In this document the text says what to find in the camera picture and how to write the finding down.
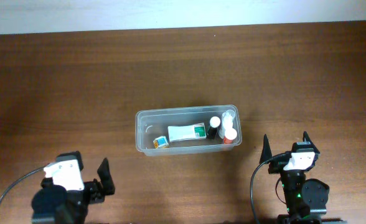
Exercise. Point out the orange bottle white cap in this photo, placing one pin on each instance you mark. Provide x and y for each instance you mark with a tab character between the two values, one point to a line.
230	135

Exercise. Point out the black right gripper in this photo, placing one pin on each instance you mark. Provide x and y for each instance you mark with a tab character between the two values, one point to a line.
274	168

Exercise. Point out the white spray bottle clear cap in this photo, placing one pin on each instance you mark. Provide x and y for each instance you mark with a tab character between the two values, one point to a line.
226	122

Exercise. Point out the dark bottle white cap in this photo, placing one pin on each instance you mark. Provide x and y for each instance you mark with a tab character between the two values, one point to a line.
214	123

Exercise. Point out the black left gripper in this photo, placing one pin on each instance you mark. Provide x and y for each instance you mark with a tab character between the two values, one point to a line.
93	189

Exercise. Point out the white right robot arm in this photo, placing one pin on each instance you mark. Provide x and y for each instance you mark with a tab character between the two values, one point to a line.
305	199

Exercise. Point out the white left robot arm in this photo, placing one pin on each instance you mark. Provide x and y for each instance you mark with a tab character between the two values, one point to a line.
64	197

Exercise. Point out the white green panadol box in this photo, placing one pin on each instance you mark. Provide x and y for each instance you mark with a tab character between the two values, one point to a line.
185	133

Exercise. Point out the clear plastic container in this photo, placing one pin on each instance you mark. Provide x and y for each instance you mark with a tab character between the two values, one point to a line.
150	124

